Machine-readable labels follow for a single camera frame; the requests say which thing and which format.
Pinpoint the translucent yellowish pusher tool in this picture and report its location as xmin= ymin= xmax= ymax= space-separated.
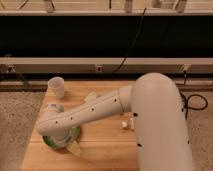
xmin=67 ymin=141 xmax=81 ymax=156

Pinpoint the green ceramic bowl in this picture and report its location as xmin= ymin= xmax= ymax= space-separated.
xmin=42 ymin=126 xmax=81 ymax=149

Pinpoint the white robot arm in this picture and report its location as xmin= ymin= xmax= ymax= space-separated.
xmin=37 ymin=73 xmax=195 ymax=171

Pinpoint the white plastic bottle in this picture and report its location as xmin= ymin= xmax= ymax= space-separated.
xmin=121 ymin=117 xmax=134 ymax=130

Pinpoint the white plastic cup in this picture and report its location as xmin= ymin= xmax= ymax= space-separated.
xmin=48 ymin=77 xmax=64 ymax=98

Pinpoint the white wall outlet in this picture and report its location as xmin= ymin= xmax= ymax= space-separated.
xmin=97 ymin=66 xmax=102 ymax=72

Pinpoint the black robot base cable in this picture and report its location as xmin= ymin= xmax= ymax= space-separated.
xmin=179 ymin=70 xmax=209 ymax=119

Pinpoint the black hanging cable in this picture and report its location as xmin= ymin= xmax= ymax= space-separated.
xmin=111 ymin=7 xmax=148 ymax=74

